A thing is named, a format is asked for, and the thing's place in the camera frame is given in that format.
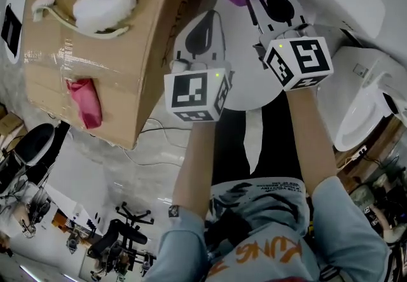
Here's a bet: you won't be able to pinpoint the dark wooden platform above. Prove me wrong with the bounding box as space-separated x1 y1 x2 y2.
332 115 407 192

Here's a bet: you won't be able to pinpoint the white toilet with tank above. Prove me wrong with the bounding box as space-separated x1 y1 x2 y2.
171 0 387 112

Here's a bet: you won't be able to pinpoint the person's left forearm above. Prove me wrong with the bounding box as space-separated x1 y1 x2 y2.
171 120 216 221

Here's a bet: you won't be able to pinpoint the large cardboard box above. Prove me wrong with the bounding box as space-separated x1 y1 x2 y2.
22 0 204 151

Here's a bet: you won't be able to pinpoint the person's right hand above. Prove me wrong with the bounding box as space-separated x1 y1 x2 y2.
270 24 317 41

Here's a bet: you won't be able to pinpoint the person's black trousers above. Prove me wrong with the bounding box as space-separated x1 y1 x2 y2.
211 101 306 185

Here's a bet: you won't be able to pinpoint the black office chair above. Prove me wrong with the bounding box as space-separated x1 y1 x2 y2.
87 202 155 262

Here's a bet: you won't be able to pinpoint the white tankless toilet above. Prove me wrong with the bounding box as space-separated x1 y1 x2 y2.
313 45 407 153

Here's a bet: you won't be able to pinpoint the white fluffy duster brush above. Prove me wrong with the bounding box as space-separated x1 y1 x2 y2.
31 0 140 40

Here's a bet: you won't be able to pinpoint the white printed carton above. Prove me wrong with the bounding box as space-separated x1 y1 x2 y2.
44 185 109 237

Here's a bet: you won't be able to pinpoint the person's left hand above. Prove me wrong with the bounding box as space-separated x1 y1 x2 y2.
171 59 208 73

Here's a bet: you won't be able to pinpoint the pink cloth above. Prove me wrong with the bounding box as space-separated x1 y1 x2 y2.
65 78 103 130

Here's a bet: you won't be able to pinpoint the white cable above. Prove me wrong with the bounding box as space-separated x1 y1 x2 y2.
122 146 185 167

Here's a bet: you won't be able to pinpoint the white toilet with black panel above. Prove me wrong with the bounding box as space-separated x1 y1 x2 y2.
0 0 36 65

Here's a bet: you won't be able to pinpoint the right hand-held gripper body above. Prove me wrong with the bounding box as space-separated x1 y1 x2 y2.
253 34 335 92

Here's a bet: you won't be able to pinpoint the person's right harness strap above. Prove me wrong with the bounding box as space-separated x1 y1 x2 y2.
317 264 338 282

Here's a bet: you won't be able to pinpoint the black lid with white rim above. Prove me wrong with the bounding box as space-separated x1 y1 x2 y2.
14 123 57 167

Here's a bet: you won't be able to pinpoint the person's right forearm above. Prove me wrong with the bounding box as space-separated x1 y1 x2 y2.
286 88 338 199

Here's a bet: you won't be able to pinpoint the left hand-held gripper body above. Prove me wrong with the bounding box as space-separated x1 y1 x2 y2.
163 60 237 123

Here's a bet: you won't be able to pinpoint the person's light blue shirt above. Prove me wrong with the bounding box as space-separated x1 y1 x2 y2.
144 175 394 282

